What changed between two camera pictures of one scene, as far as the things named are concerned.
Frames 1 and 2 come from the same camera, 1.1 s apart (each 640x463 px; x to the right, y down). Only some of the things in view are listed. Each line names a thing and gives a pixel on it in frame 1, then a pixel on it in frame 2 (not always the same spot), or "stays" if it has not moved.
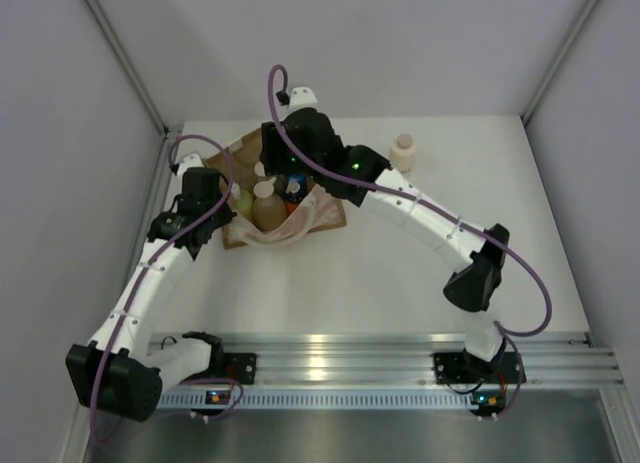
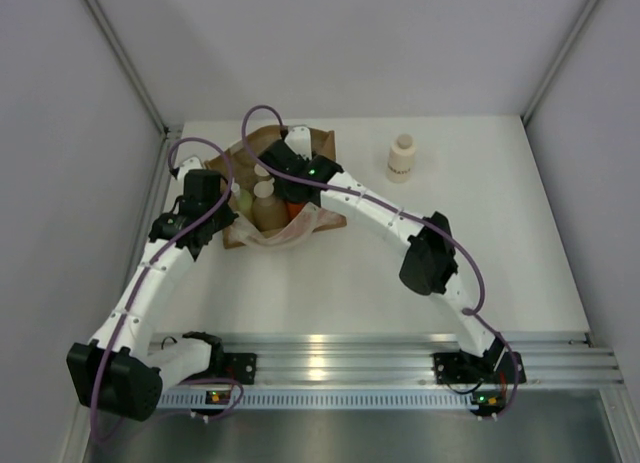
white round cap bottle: x=403 y=153 stays
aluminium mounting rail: x=561 y=359 stays
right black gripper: x=272 y=156 -> x=280 y=190
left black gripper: x=225 y=217 stays
